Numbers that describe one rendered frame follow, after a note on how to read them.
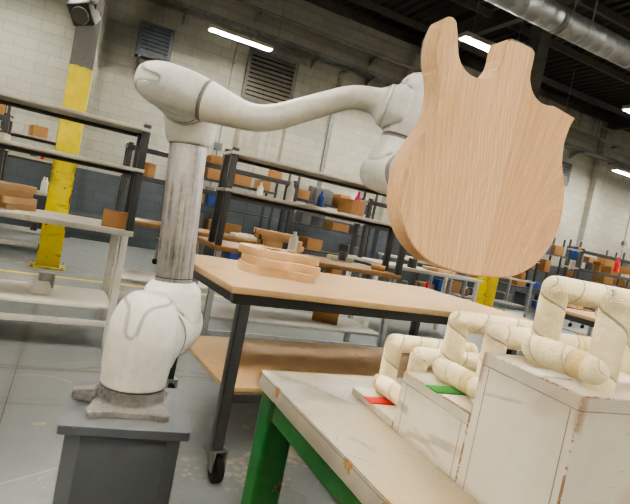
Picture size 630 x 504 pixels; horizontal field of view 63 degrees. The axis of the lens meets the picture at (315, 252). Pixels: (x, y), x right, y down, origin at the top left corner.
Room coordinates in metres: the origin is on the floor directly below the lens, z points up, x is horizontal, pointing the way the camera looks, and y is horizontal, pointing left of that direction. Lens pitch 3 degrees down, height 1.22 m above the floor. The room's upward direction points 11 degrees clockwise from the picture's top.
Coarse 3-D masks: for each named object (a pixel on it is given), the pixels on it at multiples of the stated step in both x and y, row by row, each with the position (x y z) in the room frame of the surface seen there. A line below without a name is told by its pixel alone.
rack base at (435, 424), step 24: (408, 384) 0.77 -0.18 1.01; (432, 384) 0.74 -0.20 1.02; (408, 408) 0.76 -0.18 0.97; (432, 408) 0.71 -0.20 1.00; (456, 408) 0.66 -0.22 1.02; (408, 432) 0.75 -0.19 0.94; (432, 432) 0.70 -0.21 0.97; (456, 432) 0.65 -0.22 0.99; (432, 456) 0.69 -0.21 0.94; (456, 456) 0.65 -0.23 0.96
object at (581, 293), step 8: (544, 280) 0.62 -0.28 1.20; (552, 280) 0.61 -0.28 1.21; (560, 280) 0.61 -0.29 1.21; (568, 280) 0.61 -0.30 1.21; (576, 280) 0.62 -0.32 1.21; (560, 288) 0.61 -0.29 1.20; (568, 288) 0.61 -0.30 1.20; (576, 288) 0.61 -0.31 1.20; (584, 288) 0.62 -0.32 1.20; (592, 288) 0.63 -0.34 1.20; (600, 288) 0.63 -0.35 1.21; (608, 288) 0.64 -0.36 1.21; (568, 296) 0.61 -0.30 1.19; (576, 296) 0.61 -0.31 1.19; (584, 296) 0.62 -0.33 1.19; (592, 296) 0.62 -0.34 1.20; (600, 296) 0.63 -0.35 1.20; (576, 304) 0.63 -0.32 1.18; (584, 304) 0.63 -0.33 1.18; (592, 304) 0.63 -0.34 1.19
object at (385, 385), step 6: (378, 378) 0.90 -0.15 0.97; (384, 378) 0.89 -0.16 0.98; (390, 378) 0.89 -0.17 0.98; (372, 384) 0.91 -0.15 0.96; (378, 384) 0.89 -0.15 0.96; (384, 384) 0.88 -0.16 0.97; (390, 384) 0.87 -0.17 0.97; (396, 384) 0.86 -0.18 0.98; (378, 390) 0.89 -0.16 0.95; (384, 390) 0.87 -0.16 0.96; (390, 390) 0.85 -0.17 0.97; (396, 390) 0.84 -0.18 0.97; (390, 396) 0.85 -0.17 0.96; (396, 396) 0.83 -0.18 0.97; (396, 402) 0.83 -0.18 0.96
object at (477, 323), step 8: (456, 312) 0.76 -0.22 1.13; (464, 312) 0.76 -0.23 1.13; (472, 312) 0.77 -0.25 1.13; (456, 320) 0.76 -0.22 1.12; (464, 320) 0.75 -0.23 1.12; (472, 320) 0.76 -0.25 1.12; (480, 320) 0.77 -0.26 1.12; (488, 320) 0.77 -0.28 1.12; (496, 320) 0.78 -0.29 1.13; (504, 320) 0.79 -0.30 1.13; (512, 320) 0.80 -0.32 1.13; (520, 320) 0.81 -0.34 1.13; (528, 320) 0.82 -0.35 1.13; (472, 328) 0.76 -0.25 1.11; (480, 328) 0.77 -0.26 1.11
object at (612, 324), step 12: (600, 300) 0.55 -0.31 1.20; (600, 312) 0.54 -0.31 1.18; (612, 312) 0.53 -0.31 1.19; (624, 312) 0.53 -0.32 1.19; (600, 324) 0.54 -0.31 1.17; (612, 324) 0.53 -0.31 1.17; (624, 324) 0.53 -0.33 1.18; (600, 336) 0.54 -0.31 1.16; (612, 336) 0.53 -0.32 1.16; (624, 336) 0.53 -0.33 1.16; (600, 348) 0.54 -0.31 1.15; (612, 348) 0.53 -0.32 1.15; (624, 348) 0.53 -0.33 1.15; (612, 360) 0.53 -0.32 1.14; (612, 372) 0.53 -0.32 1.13; (588, 384) 0.54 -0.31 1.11; (612, 384) 0.53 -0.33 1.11
